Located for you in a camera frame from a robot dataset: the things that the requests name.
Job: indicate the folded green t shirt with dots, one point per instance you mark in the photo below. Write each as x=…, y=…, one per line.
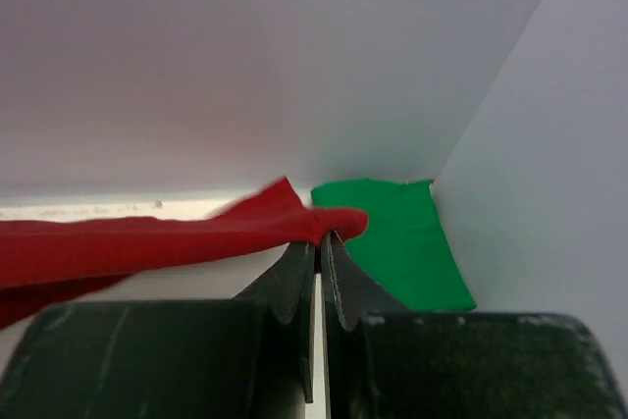
x=404, y=247

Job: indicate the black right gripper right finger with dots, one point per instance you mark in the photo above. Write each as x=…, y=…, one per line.
x=385, y=360

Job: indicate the dark red t shirt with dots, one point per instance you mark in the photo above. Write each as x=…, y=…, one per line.
x=45, y=263

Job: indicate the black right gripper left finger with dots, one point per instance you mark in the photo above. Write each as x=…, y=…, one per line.
x=244, y=357

